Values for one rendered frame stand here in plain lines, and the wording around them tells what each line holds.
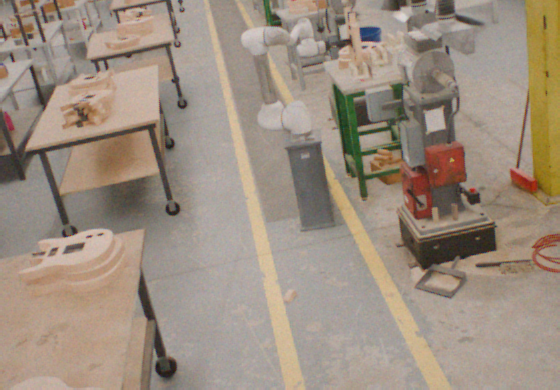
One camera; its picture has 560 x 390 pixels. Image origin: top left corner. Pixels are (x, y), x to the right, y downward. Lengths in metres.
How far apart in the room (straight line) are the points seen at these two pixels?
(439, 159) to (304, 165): 1.18
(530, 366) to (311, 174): 2.16
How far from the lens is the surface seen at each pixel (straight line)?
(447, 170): 4.58
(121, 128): 5.91
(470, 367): 4.02
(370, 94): 4.70
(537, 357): 4.08
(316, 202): 5.43
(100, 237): 3.69
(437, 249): 4.76
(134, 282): 3.47
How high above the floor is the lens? 2.51
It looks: 23 degrees down
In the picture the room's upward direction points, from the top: 12 degrees counter-clockwise
